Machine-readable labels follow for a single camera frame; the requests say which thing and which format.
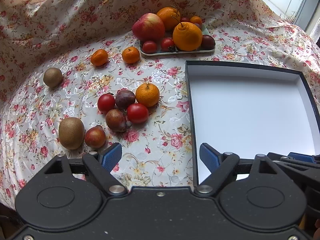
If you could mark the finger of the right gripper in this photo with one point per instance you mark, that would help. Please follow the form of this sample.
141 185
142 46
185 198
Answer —
296 156

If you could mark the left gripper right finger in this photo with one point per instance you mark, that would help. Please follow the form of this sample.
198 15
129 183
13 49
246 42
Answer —
221 166

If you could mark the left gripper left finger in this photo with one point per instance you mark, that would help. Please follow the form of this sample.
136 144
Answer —
99 167

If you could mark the large brown kiwi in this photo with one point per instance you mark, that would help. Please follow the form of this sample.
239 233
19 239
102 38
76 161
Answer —
71 133

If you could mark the red brown plum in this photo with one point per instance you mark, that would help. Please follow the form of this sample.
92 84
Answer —
116 120

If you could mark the red plum near kiwi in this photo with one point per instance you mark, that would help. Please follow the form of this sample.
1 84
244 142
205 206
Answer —
95 137

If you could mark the black white-lined box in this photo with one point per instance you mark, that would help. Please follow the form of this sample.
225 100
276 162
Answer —
249 109

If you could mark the tomato right of cluster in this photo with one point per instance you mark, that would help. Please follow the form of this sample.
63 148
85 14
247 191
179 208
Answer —
137 113

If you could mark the tomato of cluster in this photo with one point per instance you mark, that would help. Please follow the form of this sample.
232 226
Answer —
106 102
137 113

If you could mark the tomato left of cluster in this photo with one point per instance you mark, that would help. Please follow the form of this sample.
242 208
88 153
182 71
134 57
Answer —
106 102

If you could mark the purple plum in cluster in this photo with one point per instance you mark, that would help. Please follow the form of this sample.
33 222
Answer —
124 98

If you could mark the orange with stem on cloth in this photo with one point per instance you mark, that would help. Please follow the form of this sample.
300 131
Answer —
147 94

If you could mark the small kiwi far left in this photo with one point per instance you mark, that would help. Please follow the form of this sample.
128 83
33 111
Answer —
52 77

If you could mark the floral tablecloth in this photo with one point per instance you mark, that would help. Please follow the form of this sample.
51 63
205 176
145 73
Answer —
41 34

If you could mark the dark plum tray right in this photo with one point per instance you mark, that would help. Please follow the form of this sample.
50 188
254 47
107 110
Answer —
208 42

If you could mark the tomato tray left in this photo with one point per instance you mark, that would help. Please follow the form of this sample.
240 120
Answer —
149 47

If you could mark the tomato tray middle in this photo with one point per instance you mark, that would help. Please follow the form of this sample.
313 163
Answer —
167 45

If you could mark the large knobbed orange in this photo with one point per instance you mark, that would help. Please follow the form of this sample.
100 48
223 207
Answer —
186 36

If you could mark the pale green tray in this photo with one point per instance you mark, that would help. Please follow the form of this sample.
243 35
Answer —
159 52

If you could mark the red yellow apple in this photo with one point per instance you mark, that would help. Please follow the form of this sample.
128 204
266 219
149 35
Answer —
149 27

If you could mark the small mandarin on tray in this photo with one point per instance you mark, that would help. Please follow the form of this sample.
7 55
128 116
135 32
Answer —
196 20

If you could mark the dark cherry tomato tray rear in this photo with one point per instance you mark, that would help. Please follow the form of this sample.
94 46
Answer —
185 19

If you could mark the rear orange with stem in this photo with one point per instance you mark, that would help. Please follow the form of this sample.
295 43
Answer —
170 17

